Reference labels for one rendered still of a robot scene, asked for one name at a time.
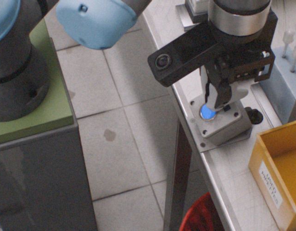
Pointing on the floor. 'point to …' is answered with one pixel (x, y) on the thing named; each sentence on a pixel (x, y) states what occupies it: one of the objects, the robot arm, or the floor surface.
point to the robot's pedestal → (43, 180)
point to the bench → (212, 183)
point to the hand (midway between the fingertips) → (208, 104)
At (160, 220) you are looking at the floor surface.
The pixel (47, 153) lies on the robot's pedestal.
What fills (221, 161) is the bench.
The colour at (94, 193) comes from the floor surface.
